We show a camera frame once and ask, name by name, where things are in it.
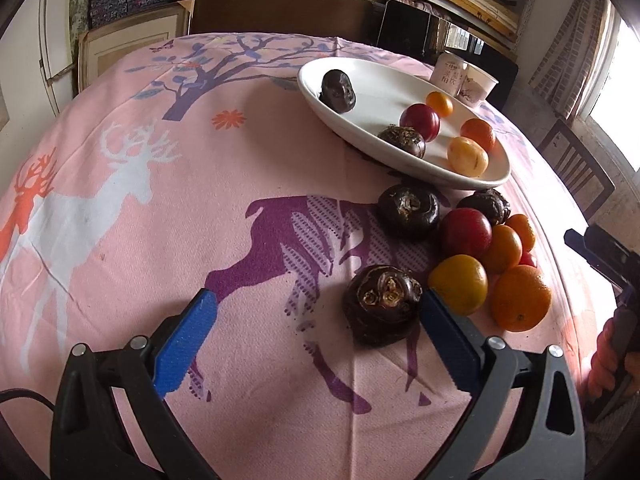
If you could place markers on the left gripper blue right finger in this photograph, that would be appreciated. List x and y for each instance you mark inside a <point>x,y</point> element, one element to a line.
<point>455,340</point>

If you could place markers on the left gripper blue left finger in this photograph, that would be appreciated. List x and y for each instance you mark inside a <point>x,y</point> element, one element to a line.
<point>181,336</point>

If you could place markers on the small yellow-orange fruit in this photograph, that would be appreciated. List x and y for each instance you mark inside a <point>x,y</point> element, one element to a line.
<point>461,283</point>

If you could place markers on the large orange tangerine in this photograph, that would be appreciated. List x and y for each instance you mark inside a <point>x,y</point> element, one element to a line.
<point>522,226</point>
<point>520,299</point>

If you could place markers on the red cherry tomato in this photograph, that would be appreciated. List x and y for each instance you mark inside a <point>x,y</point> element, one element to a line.
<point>528,259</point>

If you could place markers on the small orange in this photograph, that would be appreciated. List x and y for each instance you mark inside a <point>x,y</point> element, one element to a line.
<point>504,251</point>
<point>480,132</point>
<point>440,103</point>

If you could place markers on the large yellow round fruit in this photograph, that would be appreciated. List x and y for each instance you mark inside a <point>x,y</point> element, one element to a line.
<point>466,157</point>

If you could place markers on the dark water chestnut small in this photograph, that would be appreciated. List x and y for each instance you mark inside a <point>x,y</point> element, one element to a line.
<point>407,139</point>

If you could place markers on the dark red plum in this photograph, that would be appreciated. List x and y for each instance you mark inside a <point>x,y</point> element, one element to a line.
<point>423,119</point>

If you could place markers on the person's right hand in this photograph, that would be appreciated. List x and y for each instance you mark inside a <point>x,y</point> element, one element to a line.
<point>604,364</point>

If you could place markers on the dark wooden chair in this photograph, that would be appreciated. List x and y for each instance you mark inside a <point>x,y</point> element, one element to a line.
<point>576,167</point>

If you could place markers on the pink deer print tablecloth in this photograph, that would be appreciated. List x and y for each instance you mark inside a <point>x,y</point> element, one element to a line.
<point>210,162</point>

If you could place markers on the white paper cup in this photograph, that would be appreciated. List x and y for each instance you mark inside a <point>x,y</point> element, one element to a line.
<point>476,86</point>

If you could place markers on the framed picture leaning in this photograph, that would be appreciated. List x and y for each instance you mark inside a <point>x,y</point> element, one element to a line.
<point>102,47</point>

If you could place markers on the dark wooden cabinet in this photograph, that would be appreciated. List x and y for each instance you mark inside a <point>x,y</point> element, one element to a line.
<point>356,20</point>

